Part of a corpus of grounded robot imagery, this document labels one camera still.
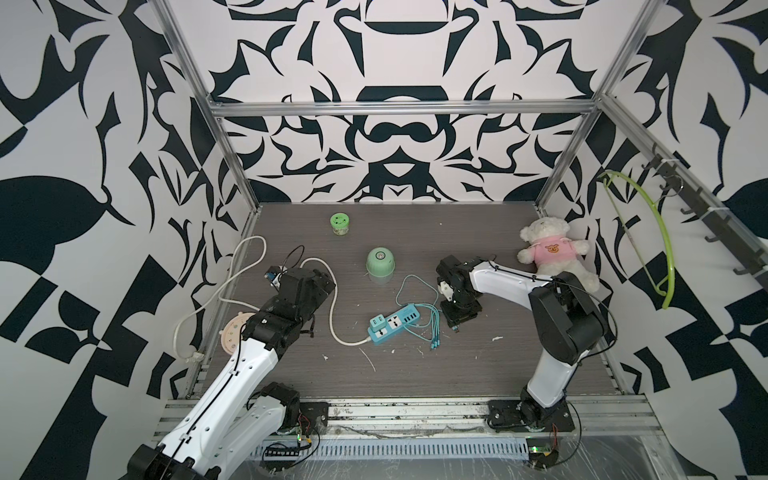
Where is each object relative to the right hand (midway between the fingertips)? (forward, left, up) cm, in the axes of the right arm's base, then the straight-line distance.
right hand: (453, 316), depth 91 cm
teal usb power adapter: (-5, +23, +7) cm, 24 cm away
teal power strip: (-3, +18, +3) cm, 18 cm away
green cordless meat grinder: (+12, +22, +10) cm, 27 cm away
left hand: (+3, +38, +18) cm, 42 cm away
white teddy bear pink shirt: (+18, -33, +7) cm, 38 cm away
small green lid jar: (+33, +36, +6) cm, 49 cm away
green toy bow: (-4, -42, +28) cm, 51 cm away
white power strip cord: (+18, +64, +1) cm, 66 cm away
